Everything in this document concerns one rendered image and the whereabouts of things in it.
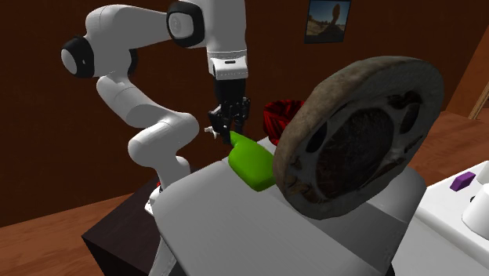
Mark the brown round disc with holes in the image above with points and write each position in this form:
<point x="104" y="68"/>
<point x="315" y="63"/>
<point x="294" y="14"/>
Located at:
<point x="305" y="114"/>

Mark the white cup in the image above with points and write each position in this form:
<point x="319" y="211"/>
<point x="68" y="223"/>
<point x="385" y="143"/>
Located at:
<point x="477" y="212"/>

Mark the red woven basket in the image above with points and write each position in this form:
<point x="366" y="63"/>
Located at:
<point x="277" y="116"/>

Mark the green spray bottle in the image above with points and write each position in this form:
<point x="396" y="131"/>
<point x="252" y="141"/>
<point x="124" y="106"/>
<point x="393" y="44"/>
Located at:
<point x="252" y="164"/>

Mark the wooden door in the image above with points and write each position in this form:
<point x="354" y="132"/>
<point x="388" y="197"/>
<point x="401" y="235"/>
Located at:
<point x="471" y="76"/>

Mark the white toilet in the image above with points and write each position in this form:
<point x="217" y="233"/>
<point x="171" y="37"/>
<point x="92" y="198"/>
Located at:
<point x="229" y="229"/>

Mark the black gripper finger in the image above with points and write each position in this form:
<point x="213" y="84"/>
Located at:
<point x="219" y="120"/>
<point x="241" y="112"/>

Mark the dark robot stand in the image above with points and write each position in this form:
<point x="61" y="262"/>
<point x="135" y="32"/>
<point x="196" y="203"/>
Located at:
<point x="122" y="233"/>

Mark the purple block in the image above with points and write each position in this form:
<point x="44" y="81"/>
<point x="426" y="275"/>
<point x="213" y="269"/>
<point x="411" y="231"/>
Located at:
<point x="462" y="181"/>

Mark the framed wall picture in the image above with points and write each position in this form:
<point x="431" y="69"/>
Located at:
<point x="327" y="21"/>

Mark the white washbasin counter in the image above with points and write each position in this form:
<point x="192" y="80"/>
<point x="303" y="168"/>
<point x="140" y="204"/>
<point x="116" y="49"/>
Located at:
<point x="431" y="214"/>

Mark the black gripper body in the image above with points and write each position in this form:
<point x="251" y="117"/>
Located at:
<point x="229" y="90"/>

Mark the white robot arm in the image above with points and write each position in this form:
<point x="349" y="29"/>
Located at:
<point x="149" y="118"/>

